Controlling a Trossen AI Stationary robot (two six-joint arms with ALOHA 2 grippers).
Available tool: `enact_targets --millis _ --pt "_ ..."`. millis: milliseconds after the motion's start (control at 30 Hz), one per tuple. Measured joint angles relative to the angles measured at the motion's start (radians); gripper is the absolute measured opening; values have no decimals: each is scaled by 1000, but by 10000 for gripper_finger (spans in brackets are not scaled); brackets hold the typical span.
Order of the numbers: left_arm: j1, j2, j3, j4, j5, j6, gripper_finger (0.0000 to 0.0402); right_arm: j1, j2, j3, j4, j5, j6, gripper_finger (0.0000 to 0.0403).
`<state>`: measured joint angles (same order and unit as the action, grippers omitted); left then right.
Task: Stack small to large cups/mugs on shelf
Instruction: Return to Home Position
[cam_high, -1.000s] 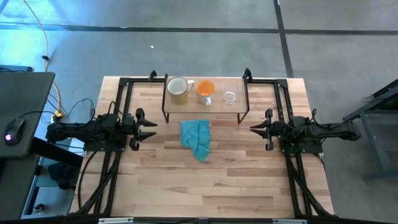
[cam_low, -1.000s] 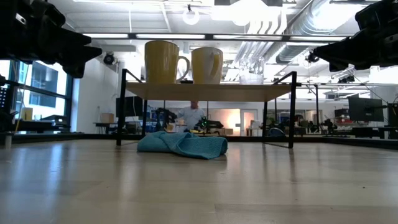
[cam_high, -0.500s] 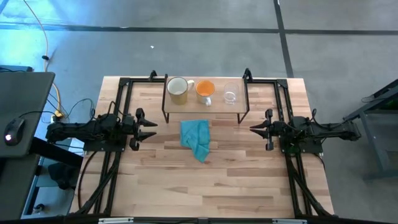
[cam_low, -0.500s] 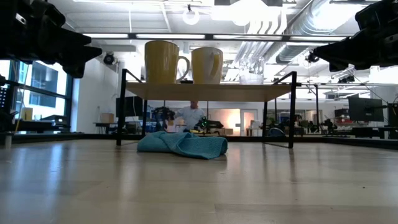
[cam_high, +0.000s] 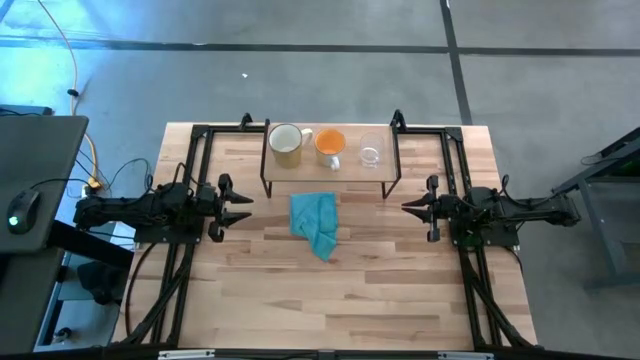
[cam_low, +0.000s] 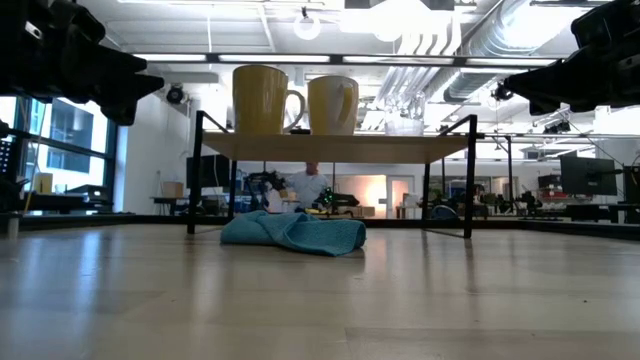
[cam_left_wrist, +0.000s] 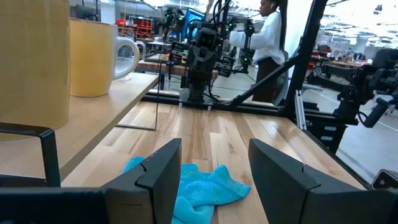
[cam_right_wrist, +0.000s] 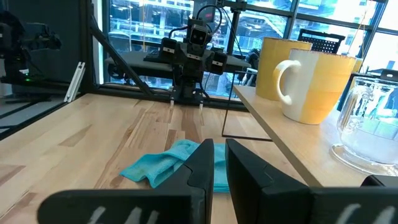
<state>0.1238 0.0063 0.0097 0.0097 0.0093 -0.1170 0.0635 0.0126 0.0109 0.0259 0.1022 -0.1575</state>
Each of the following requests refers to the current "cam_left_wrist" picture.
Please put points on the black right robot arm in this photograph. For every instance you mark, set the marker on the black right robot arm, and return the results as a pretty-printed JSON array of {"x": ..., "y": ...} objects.
[{"x": 199, "y": 87}]

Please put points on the background wooden table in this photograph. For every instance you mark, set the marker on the background wooden table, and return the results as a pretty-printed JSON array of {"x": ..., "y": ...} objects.
[{"x": 174, "y": 68}]

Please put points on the background black robot arm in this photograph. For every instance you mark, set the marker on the background black robot arm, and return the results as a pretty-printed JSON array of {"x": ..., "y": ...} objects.
[{"x": 357, "y": 90}]

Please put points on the black control box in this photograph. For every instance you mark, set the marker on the black control box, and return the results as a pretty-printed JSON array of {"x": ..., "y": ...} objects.
[{"x": 326, "y": 137}]

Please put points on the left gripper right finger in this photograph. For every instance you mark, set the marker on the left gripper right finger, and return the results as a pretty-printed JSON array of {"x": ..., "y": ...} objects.
[{"x": 286, "y": 193}]

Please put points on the person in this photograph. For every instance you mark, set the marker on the person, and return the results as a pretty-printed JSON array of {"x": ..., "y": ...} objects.
[{"x": 267, "y": 37}]

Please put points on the background robot green lights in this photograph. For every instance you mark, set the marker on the background robot green lights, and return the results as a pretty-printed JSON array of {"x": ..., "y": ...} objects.
[{"x": 245, "y": 46}]

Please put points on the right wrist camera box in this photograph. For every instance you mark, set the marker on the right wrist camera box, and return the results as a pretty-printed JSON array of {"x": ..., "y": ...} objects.
[{"x": 207, "y": 38}]

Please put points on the red storage bins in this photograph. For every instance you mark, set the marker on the red storage bins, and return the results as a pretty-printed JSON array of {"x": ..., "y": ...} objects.
[{"x": 140, "y": 28}]

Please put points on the silver aluminium extrusion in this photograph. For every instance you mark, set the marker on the silver aluminium extrusion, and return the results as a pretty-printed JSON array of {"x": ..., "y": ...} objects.
[{"x": 300, "y": 109}]

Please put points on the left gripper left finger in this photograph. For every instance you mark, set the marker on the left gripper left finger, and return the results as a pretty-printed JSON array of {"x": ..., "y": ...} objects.
[{"x": 149, "y": 193}]

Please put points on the blue screen monitor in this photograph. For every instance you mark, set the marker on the blue screen monitor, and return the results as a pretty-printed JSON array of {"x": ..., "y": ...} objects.
[{"x": 192, "y": 18}]

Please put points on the wooden shelf black metal legs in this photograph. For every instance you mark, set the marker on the wooden shelf black metal legs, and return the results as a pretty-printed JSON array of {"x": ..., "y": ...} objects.
[{"x": 93, "y": 115}]

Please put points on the blue microfibre cloth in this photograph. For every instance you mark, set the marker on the blue microfibre cloth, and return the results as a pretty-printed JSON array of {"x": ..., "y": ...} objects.
[{"x": 202, "y": 189}]

